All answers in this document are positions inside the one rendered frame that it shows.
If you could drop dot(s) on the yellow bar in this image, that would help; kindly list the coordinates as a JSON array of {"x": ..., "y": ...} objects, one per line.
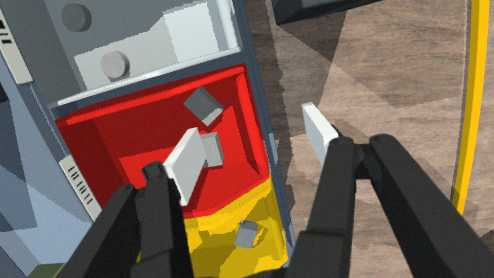
[{"x": 477, "y": 56}]

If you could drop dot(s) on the grey open bin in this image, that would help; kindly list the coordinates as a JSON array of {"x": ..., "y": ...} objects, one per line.
[{"x": 151, "y": 33}]

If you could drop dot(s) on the grey steel block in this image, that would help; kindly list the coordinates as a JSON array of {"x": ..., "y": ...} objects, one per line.
[
  {"x": 204, "y": 106},
  {"x": 246, "y": 234},
  {"x": 213, "y": 149}
]

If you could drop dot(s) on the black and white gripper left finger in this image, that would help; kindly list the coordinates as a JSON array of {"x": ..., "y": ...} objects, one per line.
[{"x": 111, "y": 246}]

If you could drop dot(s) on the blue-grey metal shelf rack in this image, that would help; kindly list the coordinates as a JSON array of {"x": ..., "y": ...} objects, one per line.
[{"x": 39, "y": 219}]

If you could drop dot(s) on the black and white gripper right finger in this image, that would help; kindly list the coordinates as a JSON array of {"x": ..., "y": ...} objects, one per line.
[{"x": 435, "y": 239}]

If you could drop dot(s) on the grey metal disc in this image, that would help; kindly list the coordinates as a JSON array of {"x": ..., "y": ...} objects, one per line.
[{"x": 115, "y": 64}]

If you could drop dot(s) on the dark grey disc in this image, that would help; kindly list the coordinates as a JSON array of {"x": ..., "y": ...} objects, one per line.
[{"x": 76, "y": 17}]

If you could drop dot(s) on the red bin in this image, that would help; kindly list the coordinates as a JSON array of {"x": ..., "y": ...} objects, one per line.
[{"x": 111, "y": 141}]

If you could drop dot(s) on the yellow open bin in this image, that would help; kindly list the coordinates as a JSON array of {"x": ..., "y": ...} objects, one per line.
[{"x": 213, "y": 253}]

